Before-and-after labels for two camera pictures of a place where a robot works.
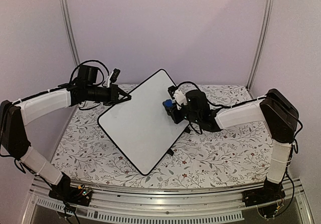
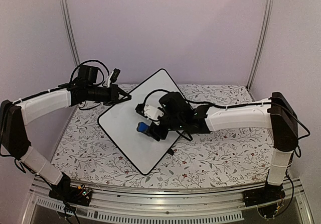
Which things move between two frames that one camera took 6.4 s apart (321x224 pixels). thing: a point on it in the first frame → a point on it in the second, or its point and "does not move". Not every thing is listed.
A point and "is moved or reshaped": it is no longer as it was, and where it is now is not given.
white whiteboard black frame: (142, 126) does not move
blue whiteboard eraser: (168, 103) is moved or reshaped
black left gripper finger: (117, 102) does not move
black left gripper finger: (122, 97) does not move
